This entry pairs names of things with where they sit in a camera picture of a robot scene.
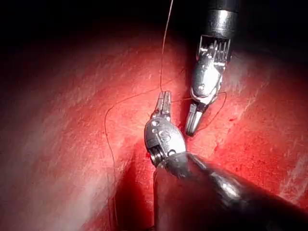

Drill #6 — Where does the right arm needle driver jaw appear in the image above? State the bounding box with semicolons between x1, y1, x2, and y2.
193;104;208;134
185;103;198;136

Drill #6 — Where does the left arm needle driver jaw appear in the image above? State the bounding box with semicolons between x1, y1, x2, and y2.
165;90;172;119
154;91;167;119

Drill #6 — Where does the black thread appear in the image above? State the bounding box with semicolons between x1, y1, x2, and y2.
104;0;228;231

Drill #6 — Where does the left arm needle driver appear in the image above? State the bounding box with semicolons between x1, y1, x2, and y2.
143;115;187;167

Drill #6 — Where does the tissue pad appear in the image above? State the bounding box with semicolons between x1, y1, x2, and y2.
0;21;308;231

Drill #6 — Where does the right arm needle driver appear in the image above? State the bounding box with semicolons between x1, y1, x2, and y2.
190;35;231;104

